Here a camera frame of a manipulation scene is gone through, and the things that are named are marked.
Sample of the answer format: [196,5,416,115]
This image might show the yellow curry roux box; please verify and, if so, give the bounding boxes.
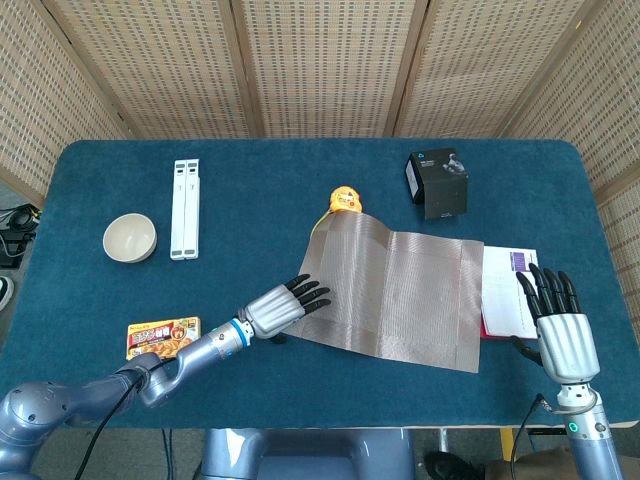
[125,315,203,362]

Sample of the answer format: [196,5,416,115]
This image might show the black shoe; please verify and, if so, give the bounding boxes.
[424,449,484,480]

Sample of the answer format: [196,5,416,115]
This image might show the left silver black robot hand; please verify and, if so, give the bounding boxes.
[246,273,332,347]

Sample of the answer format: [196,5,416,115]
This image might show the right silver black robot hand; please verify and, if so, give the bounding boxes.
[509,263,601,396]

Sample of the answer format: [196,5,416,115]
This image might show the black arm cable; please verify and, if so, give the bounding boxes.
[74,360,176,480]
[508,393,557,480]

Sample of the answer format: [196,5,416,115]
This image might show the black floor cables bundle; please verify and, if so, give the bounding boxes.
[0,202,42,269]

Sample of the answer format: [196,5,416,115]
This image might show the white bowl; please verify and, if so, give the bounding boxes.
[102,213,158,264]

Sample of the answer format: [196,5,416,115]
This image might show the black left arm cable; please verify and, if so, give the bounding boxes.
[74,360,176,480]

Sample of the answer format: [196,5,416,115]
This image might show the red folder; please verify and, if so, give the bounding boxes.
[478,319,539,342]

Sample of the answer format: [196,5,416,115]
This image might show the yellow tape measure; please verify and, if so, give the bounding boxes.
[313,185,365,236]

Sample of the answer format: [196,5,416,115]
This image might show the brown box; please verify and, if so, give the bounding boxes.
[487,448,576,480]

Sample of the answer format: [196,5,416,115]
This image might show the woven bamboo folding screen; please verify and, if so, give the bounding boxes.
[0,0,640,301]

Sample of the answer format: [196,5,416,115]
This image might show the blue cable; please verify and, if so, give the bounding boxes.
[161,428,175,480]

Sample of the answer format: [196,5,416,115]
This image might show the black product box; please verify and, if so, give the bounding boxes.
[404,147,470,220]

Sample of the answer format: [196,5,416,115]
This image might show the white folding laptop stand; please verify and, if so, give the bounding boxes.
[169,158,202,262]

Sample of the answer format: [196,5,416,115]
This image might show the white spiral notebook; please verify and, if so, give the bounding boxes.
[480,244,542,340]

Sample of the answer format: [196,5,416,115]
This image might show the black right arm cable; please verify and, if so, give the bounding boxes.
[508,393,557,480]

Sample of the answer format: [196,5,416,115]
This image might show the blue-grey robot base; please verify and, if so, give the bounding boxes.
[197,427,417,480]

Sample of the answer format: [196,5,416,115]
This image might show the beige woven placemat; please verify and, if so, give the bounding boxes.
[289,212,485,374]

